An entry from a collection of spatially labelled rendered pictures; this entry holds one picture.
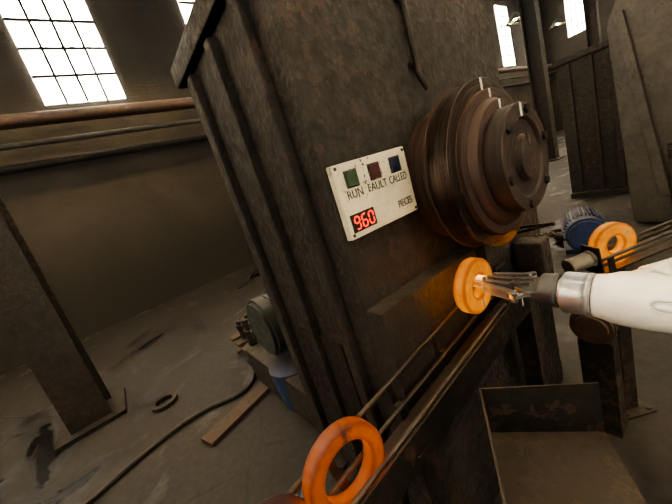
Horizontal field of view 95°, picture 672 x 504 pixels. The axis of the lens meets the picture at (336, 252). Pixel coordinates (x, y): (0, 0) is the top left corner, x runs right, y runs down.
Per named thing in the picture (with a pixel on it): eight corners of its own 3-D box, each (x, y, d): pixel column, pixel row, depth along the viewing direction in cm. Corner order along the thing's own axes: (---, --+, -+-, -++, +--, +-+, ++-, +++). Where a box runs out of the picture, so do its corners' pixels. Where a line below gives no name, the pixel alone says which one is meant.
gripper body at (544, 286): (556, 315, 66) (511, 307, 74) (569, 297, 71) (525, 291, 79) (554, 284, 65) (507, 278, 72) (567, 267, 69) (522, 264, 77)
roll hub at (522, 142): (494, 225, 80) (473, 114, 74) (536, 196, 95) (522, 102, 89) (517, 224, 76) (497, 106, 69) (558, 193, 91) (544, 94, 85)
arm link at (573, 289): (602, 304, 67) (569, 299, 72) (600, 266, 65) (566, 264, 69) (589, 325, 62) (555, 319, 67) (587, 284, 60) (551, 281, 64)
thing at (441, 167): (447, 271, 85) (406, 94, 75) (519, 218, 111) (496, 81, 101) (469, 272, 80) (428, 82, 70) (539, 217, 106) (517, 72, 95)
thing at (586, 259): (563, 272, 115) (559, 258, 113) (586, 263, 114) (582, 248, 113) (576, 277, 109) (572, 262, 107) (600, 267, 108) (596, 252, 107)
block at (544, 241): (519, 301, 119) (508, 243, 113) (527, 292, 123) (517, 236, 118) (551, 305, 110) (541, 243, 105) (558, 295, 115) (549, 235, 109)
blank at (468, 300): (446, 275, 79) (458, 277, 77) (475, 246, 87) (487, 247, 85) (460, 323, 84) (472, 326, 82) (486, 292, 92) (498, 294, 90)
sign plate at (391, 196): (347, 241, 75) (325, 168, 71) (412, 209, 90) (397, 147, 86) (353, 240, 74) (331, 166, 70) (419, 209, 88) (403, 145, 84)
